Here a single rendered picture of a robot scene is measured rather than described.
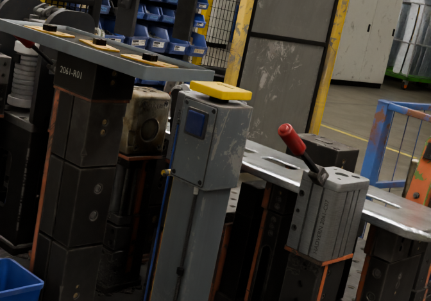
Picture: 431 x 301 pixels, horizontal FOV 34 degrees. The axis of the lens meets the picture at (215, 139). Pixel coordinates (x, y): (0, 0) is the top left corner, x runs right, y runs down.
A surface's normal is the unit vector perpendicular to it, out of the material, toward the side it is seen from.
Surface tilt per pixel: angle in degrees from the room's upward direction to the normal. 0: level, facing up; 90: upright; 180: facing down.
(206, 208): 90
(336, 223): 90
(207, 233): 90
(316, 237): 90
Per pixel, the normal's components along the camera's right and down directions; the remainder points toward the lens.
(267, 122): 0.70, 0.26
